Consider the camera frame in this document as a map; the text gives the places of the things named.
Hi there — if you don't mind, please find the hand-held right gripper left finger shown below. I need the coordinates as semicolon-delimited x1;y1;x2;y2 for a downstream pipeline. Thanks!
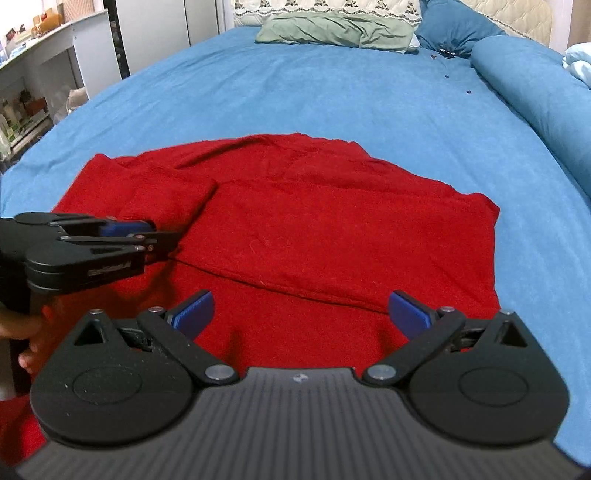
69;291;240;385

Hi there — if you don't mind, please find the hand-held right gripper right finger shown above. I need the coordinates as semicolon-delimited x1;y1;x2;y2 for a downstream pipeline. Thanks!
362;291;533;387

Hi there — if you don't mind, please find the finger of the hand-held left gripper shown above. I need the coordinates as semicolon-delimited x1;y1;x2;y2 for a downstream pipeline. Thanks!
58;230;182;265
50;215;157;237

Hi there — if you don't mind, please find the red knitted sweater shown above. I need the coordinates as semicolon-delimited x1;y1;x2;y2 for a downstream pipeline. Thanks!
0;133;502;468

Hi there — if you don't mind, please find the person's left hand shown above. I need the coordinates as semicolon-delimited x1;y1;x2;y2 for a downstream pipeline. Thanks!
0;302;61;376

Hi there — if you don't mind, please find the white plastic bag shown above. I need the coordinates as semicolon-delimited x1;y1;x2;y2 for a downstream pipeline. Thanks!
68;87;92;114

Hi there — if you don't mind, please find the blue bed sheet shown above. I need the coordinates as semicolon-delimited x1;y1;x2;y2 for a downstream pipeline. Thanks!
0;23;591;467

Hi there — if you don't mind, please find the white desk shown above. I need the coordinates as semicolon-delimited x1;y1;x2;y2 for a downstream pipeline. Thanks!
0;9;123;141

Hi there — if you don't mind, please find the white wardrobe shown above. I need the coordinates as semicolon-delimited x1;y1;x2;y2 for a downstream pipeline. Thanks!
108;0;237;77

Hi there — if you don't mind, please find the white lace-trimmed pillow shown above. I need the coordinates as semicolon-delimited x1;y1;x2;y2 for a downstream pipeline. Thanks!
232;0;423;29

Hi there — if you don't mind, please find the rolled blue blanket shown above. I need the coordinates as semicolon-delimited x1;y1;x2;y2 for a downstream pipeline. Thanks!
470;36;591;205

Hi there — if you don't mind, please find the green pillow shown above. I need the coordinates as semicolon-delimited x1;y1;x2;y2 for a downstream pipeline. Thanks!
255;10;416;51

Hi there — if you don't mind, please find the blue pillow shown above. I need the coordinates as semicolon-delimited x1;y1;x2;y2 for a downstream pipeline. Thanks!
414;0;509;59

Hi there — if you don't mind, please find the light blue cloth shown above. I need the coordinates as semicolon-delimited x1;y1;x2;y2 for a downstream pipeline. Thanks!
562;43;591;89

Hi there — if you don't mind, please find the cream quilted headboard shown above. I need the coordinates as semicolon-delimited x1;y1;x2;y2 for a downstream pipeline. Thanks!
462;0;555;48

